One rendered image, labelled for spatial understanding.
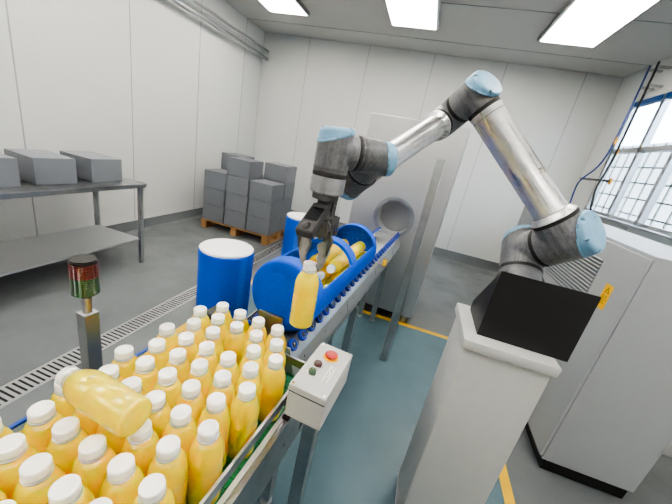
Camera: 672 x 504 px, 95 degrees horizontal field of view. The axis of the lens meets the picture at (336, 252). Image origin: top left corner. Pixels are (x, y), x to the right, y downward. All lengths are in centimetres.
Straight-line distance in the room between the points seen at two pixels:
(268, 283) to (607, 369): 188
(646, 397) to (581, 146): 475
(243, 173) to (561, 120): 512
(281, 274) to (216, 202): 415
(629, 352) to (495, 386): 108
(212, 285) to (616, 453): 248
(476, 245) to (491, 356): 522
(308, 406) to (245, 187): 429
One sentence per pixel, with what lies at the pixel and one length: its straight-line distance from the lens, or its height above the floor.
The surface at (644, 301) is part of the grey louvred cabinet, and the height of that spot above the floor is 122.
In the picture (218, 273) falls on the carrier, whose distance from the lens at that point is 167.
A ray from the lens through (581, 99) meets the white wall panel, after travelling 662.
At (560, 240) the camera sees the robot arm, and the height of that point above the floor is 150.
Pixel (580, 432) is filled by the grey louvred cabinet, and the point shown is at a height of 36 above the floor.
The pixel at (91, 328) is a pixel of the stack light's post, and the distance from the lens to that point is 112.
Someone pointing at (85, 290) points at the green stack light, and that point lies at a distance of 104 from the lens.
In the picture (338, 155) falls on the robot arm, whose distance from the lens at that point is 78.
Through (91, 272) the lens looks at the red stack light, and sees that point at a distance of 103.
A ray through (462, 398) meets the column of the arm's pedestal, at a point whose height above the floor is 85.
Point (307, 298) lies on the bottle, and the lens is 87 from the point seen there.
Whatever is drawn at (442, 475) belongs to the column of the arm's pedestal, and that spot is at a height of 45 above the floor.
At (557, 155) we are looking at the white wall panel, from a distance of 649.
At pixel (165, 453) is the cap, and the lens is 72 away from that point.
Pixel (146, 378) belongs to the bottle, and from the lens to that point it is 91.
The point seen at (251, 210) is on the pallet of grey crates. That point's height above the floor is 48.
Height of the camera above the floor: 166
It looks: 19 degrees down
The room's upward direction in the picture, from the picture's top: 11 degrees clockwise
